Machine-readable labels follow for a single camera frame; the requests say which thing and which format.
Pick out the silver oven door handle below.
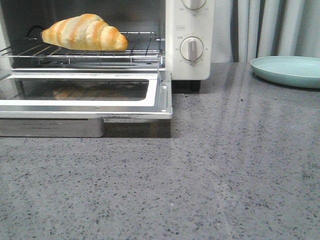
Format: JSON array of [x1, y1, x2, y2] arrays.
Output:
[[0, 118, 105, 138]]

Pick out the glass oven door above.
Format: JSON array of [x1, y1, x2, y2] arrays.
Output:
[[0, 71, 172, 120]]

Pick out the striped golden croissant bread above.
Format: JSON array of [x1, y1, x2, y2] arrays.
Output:
[[41, 13, 128, 51]]

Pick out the black right oven foot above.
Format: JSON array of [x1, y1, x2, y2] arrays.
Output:
[[190, 80, 201, 92]]

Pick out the white Toshiba toaster oven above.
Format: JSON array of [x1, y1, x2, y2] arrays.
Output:
[[0, 0, 215, 87]]

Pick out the upper white oven knob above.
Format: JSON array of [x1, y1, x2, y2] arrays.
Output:
[[182, 0, 206, 11]]

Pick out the lower white timer knob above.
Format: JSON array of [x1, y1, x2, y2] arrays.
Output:
[[180, 37, 204, 62]]

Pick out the light grey curtain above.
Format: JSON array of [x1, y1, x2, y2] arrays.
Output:
[[211, 0, 320, 63]]

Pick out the teal round plate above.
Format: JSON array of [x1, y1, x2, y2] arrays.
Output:
[[250, 56, 320, 89]]

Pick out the metal wire oven rack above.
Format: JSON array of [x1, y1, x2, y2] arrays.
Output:
[[0, 31, 165, 69]]

